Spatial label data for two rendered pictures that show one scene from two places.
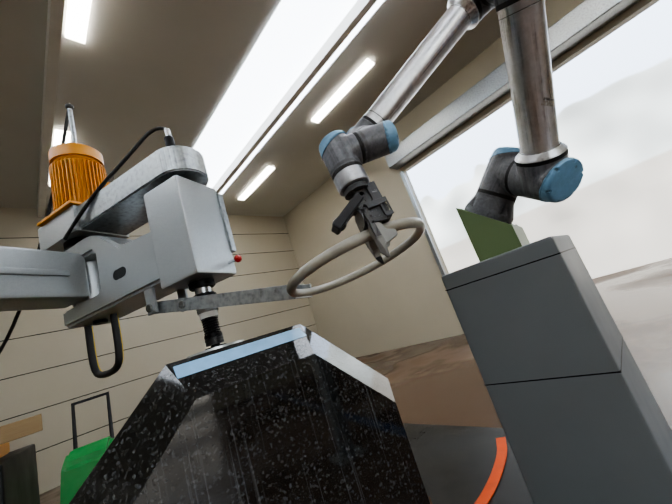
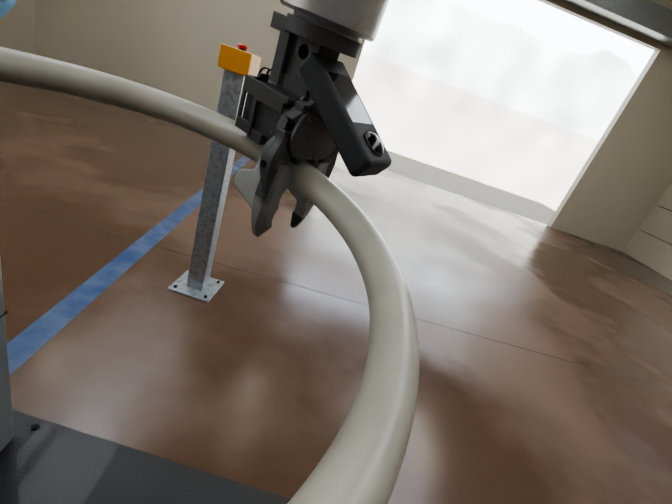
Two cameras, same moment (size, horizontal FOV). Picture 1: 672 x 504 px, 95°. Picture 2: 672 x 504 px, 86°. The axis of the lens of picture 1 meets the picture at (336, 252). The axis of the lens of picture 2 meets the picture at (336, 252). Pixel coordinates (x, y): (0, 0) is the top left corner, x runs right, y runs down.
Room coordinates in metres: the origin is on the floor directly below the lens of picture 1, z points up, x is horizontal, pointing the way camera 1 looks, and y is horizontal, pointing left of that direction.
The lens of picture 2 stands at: (1.02, 0.19, 1.08)
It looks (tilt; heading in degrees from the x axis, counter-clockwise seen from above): 24 degrees down; 220
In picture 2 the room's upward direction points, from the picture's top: 20 degrees clockwise
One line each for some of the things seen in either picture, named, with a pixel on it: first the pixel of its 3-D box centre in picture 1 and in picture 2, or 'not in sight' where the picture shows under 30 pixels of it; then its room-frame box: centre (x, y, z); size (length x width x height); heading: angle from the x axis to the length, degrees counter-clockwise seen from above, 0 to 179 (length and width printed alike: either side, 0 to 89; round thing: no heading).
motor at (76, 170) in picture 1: (84, 187); not in sight; (1.45, 1.18, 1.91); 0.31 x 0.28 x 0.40; 160
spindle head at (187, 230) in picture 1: (178, 245); not in sight; (1.24, 0.64, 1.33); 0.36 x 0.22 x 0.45; 70
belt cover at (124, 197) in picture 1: (126, 209); not in sight; (1.33, 0.89, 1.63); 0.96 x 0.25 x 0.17; 70
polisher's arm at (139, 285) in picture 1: (134, 273); not in sight; (1.36, 0.93, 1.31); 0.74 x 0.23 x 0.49; 70
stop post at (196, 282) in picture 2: not in sight; (216, 184); (0.26, -1.20, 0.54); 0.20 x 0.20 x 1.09; 42
